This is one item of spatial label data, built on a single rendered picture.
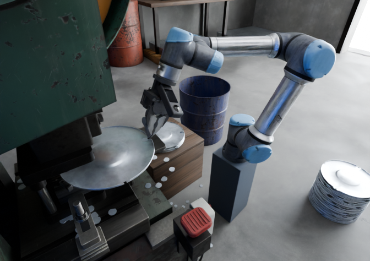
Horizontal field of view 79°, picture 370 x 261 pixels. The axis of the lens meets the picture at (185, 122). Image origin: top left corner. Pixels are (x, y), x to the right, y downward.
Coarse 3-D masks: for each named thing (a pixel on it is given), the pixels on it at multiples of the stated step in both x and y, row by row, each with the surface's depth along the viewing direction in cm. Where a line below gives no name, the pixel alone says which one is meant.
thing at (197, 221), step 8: (200, 208) 58; (184, 216) 56; (192, 216) 56; (200, 216) 56; (208, 216) 56; (184, 224) 55; (192, 224) 55; (200, 224) 55; (208, 224) 55; (192, 232) 53; (200, 232) 53
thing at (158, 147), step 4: (140, 128) 83; (144, 128) 83; (156, 136) 80; (156, 140) 78; (160, 140) 78; (156, 144) 76; (160, 144) 76; (164, 144) 76; (156, 148) 74; (160, 148) 74; (164, 148) 75; (156, 152) 74; (132, 180) 77; (132, 184) 78
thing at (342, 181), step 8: (336, 160) 146; (328, 168) 140; (336, 168) 140; (344, 168) 140; (352, 168) 140; (360, 168) 140; (328, 176) 135; (336, 176) 135; (344, 176) 134; (352, 176) 134; (360, 176) 135; (368, 176) 135; (336, 184) 130; (344, 184) 130; (352, 184) 129; (360, 184) 130; (368, 184) 130; (344, 192) 125; (352, 192) 125; (360, 192) 125; (368, 192) 125
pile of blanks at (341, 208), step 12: (324, 180) 134; (312, 192) 147; (324, 192) 134; (336, 192) 128; (312, 204) 147; (324, 204) 136; (336, 204) 130; (348, 204) 127; (360, 204) 125; (324, 216) 139; (336, 216) 134; (348, 216) 132
